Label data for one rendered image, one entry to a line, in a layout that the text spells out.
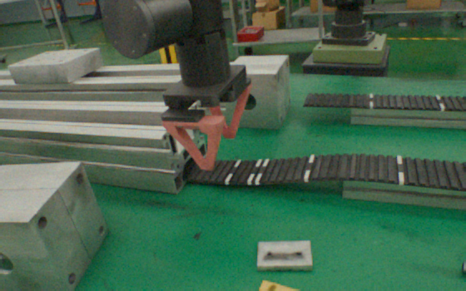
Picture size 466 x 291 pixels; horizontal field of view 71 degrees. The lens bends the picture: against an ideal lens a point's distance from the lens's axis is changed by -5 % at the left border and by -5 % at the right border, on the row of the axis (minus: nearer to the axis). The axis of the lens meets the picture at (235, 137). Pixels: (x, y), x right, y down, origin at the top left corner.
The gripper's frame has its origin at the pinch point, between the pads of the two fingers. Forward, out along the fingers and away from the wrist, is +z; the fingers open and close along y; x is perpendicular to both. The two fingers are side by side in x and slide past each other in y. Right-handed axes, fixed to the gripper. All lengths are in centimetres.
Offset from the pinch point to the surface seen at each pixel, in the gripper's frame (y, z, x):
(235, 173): 0.3, 3.6, 2.0
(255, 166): -0.8, 3.1, 4.4
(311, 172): 1.1, 1.9, 11.8
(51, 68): -13.5, -7.1, -40.0
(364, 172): 1.6, 1.0, 17.6
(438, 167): -0.5, 1.1, 25.4
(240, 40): -295, 53, -102
